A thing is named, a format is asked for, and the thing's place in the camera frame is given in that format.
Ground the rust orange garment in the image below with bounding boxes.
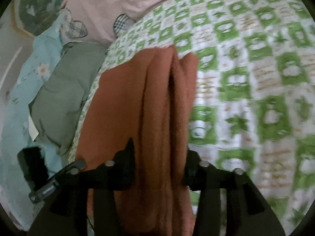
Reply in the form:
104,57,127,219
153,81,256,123
76,46,199,235

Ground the grey green pillow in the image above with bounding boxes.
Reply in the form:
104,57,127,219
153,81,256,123
29,43,107,156

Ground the light blue floral cloth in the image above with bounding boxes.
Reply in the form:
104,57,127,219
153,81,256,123
1,12,65,231

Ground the green white patterned quilt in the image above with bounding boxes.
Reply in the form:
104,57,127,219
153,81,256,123
67,0,315,235

